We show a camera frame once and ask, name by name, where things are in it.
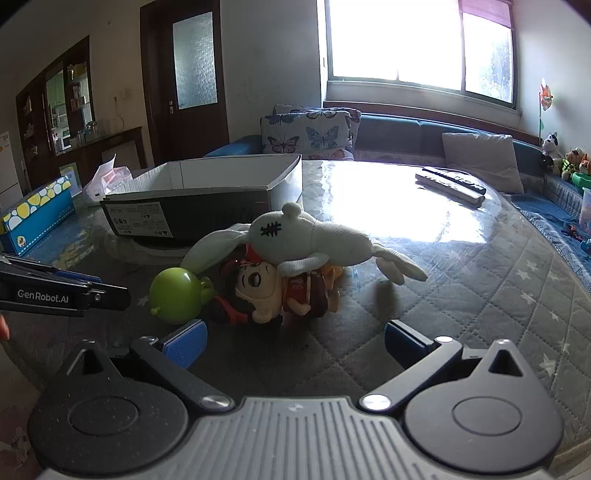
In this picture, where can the large butterfly print pillow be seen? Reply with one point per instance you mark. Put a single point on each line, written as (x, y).
(302, 134)

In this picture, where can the black and white cow plush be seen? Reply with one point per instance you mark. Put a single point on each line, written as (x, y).
(550, 146)

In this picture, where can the dark wooden door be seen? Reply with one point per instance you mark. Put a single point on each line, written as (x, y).
(159, 92)

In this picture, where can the grey pillow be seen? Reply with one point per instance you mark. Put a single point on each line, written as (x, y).
(485, 159)

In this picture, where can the brown plush toy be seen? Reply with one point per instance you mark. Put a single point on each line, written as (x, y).
(572, 161)

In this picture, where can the cardboard box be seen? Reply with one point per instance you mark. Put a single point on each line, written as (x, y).
(194, 214)

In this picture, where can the dark wooden display cabinet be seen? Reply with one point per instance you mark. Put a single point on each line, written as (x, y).
(34, 124)

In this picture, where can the green round toy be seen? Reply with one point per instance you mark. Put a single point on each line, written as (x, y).
(173, 293)

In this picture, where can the dark wooden sideboard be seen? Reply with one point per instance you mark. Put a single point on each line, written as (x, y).
(106, 152)

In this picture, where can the black remote control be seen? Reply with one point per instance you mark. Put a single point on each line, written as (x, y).
(455, 177)

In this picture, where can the colourful pinwheel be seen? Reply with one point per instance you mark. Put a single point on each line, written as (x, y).
(546, 98)

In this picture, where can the blue sofa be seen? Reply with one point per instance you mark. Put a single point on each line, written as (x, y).
(397, 134)

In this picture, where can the green framed board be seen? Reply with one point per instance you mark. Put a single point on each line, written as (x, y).
(70, 177)

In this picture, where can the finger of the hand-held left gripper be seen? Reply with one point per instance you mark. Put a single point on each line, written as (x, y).
(76, 277)
(111, 298)

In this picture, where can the orange plush toy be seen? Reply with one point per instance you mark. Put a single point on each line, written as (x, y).
(586, 161)

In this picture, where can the person's left hand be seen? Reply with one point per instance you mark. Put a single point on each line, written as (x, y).
(2, 328)

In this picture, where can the window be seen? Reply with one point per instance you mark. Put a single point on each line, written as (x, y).
(397, 41)

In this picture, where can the white fridge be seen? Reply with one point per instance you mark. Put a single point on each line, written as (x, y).
(9, 166)

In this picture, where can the small butterfly print pillow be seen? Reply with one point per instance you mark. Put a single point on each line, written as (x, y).
(323, 110)

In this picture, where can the blue dotted tissue box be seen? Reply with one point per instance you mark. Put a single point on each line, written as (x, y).
(32, 217)

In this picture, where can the white plush rabbit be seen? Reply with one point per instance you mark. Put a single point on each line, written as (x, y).
(304, 235)

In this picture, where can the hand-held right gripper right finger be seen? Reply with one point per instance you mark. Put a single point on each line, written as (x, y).
(406, 342)

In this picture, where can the red clothed big-face doll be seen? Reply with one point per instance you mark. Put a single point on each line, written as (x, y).
(263, 295)

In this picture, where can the small toys on sofa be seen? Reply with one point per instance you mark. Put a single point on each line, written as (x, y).
(577, 233)

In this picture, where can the grey quilted desktop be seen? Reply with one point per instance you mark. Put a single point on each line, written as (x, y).
(461, 277)

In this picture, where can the white remote control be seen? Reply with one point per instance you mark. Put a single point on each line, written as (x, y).
(450, 189)

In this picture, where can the white tissue packet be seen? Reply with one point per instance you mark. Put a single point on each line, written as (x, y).
(104, 182)

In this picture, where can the clear plastic toy container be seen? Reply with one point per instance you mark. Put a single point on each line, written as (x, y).
(586, 212)

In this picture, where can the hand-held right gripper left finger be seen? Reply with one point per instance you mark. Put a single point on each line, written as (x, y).
(184, 345)

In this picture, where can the dark-haired red-hat doll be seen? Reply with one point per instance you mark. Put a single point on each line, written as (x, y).
(224, 307)

